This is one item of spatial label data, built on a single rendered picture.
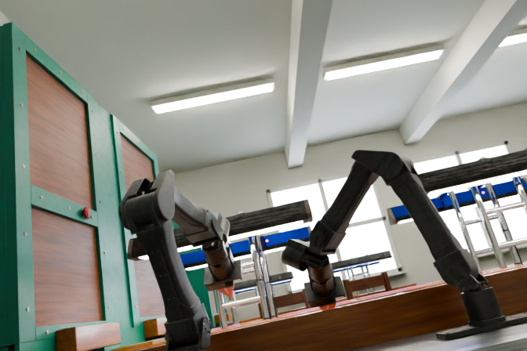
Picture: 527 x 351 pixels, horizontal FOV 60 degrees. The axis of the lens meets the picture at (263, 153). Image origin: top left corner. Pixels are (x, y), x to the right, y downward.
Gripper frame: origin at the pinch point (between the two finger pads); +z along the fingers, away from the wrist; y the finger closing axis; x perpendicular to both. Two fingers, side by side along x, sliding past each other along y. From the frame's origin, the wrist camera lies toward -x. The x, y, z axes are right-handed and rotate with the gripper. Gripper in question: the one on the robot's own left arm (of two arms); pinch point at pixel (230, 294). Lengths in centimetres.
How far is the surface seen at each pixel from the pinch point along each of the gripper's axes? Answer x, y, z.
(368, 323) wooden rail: 19.9, -33.7, -1.9
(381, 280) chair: -181, -81, 211
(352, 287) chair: -172, -54, 202
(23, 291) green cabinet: 2, 50, -19
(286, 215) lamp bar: -26.1, -19.6, -2.6
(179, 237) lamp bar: -27.2, 16.5, -2.5
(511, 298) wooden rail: 21, -67, -1
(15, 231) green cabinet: -8, 51, -31
